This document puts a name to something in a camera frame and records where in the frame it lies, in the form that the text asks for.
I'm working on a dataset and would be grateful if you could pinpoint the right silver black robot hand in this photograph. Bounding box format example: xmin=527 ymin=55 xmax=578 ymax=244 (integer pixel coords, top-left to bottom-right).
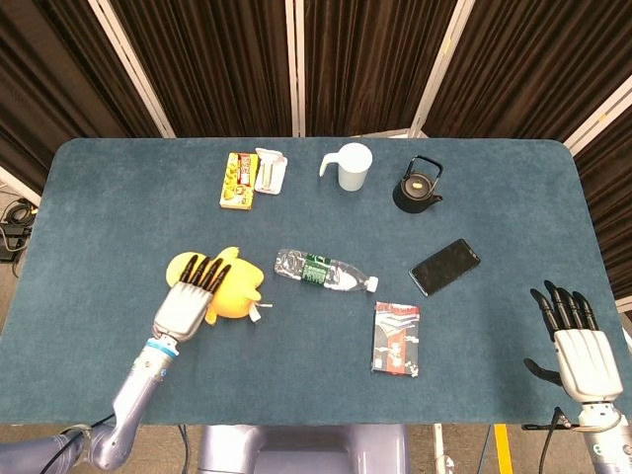
xmin=522 ymin=279 xmax=624 ymax=404

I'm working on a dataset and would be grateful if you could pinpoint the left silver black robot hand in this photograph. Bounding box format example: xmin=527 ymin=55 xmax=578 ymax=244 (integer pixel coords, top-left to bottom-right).
xmin=151 ymin=254 xmax=233 ymax=345

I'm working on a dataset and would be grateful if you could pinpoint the yellow plush toy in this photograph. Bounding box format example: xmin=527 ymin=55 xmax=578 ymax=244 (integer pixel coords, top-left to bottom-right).
xmin=165 ymin=246 xmax=274 ymax=327

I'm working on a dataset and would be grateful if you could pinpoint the yellow floor tape strip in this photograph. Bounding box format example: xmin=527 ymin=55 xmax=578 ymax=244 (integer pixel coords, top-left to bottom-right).
xmin=493 ymin=424 xmax=513 ymax=474

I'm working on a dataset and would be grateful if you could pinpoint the clear water bottle green label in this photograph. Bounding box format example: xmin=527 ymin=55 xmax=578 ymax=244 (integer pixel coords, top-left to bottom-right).
xmin=274 ymin=248 xmax=380 ymax=295

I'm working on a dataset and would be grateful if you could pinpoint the yellow snack box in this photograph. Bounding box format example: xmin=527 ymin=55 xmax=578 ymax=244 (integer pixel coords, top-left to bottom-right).
xmin=218 ymin=151 xmax=261 ymax=210

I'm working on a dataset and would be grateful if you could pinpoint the blue tablecloth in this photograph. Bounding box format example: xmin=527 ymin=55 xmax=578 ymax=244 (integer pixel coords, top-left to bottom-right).
xmin=0 ymin=136 xmax=632 ymax=427

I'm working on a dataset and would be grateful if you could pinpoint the black smartphone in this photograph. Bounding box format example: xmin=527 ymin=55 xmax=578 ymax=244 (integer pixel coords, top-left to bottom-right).
xmin=408 ymin=238 xmax=482 ymax=297

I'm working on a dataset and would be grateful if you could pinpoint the brown curtain screen panel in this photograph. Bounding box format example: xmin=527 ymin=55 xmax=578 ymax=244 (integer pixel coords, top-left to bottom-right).
xmin=284 ymin=0 xmax=470 ymax=137
xmin=0 ymin=0 xmax=175 ymax=185
xmin=88 ymin=0 xmax=305 ymax=138
xmin=410 ymin=0 xmax=632 ymax=140
xmin=562 ymin=73 xmax=632 ymax=313

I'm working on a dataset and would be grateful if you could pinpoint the grey robot torso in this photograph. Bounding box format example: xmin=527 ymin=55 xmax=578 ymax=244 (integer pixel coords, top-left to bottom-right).
xmin=197 ymin=424 xmax=411 ymax=474

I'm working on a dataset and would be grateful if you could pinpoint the dark box with red stripe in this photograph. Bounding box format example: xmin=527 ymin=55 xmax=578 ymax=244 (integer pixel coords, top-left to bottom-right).
xmin=370 ymin=301 xmax=423 ymax=378

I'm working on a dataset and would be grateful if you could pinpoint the black kettle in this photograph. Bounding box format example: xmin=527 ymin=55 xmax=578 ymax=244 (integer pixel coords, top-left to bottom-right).
xmin=392 ymin=155 xmax=444 ymax=214

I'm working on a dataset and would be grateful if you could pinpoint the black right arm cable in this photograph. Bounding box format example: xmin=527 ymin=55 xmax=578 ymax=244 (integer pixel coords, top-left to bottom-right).
xmin=521 ymin=406 xmax=582 ymax=474

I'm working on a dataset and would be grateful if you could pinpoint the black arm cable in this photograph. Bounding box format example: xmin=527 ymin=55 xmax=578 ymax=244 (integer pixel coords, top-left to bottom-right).
xmin=521 ymin=406 xmax=582 ymax=474
xmin=52 ymin=415 xmax=116 ymax=460

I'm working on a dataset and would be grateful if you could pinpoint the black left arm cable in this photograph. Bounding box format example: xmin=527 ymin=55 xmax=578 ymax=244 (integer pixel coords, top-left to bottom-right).
xmin=52 ymin=415 xmax=116 ymax=460

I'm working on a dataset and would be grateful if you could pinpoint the black floor cables bundle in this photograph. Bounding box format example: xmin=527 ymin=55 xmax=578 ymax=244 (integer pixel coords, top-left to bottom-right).
xmin=0 ymin=197 xmax=40 ymax=263

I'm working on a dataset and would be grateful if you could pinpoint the pale blue handled cup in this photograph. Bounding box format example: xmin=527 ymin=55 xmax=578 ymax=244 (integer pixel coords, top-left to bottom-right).
xmin=318 ymin=142 xmax=374 ymax=193

